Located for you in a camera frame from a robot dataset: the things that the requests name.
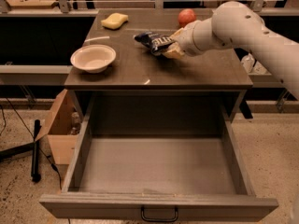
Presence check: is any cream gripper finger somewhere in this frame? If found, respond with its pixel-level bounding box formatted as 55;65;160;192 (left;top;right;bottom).
170;28;183;41
162;42;184;59

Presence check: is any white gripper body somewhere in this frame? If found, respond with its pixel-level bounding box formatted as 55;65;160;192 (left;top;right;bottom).
175;21;208;56

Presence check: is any blue chip bag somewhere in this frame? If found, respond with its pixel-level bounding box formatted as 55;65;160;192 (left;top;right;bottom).
135;31;174;56

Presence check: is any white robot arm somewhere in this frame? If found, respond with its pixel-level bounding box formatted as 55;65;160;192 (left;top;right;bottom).
164;1;299;99

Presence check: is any open grey top drawer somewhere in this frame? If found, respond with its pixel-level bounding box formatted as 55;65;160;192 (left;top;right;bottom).
40;95;278;222

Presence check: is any red apple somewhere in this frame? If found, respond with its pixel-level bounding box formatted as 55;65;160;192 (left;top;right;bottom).
178;8;196;27

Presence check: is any grey cabinet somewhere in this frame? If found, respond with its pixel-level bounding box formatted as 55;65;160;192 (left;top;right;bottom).
64;8;252;119

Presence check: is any clear plastic bottle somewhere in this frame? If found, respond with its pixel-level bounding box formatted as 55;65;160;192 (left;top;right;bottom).
241;54;255;73
253;62;267;75

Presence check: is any yellow sponge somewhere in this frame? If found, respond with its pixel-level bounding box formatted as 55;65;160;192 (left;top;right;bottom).
101;13;128;30

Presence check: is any white bowl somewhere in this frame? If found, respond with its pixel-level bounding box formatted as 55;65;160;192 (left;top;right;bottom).
70;45;116;74

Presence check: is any cardboard box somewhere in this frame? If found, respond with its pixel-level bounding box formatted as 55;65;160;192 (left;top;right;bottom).
36;90;81;164

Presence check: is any black stand leg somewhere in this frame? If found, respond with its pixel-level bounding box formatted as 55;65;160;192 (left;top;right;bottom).
0;119;43;183

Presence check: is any black drawer handle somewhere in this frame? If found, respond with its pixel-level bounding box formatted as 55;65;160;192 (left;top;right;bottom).
140;206;178;223

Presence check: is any black cable on floor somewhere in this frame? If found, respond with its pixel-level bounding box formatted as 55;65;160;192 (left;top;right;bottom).
0;96;64;191

